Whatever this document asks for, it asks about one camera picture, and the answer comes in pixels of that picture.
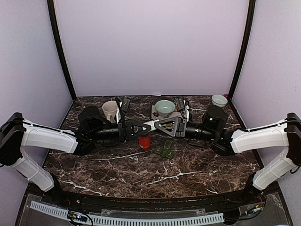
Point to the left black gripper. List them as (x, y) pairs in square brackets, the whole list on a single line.
[(122, 126)]

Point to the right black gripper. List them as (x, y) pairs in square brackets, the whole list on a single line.
[(181, 127)]

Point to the white pill bottle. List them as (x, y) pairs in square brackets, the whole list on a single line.
[(151, 123)]

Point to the red pill bottle grey lid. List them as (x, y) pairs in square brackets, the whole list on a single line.
[(144, 141)]

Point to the green pill organizer box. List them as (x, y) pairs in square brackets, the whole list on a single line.
[(165, 150)]

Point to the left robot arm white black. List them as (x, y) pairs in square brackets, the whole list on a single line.
[(93, 130)]

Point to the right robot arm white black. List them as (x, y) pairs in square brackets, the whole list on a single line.
[(285, 133)]

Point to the floral square coaster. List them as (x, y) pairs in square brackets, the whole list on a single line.
[(156, 117)]

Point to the celadon green bowl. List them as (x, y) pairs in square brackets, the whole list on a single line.
[(165, 108)]

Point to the cream ceramic mug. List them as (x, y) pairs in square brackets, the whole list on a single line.
[(110, 110)]

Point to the small white bowl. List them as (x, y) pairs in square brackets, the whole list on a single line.
[(219, 100)]

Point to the small circuit board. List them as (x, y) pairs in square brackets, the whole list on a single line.
[(76, 217)]

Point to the white slotted cable duct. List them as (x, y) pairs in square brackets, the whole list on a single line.
[(96, 220)]

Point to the black right frame post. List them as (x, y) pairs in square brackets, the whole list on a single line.
[(243, 49)]

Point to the black frame post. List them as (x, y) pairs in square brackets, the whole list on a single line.
[(243, 49), (59, 48)]

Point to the black left frame post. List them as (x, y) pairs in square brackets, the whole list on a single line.
[(59, 48)]

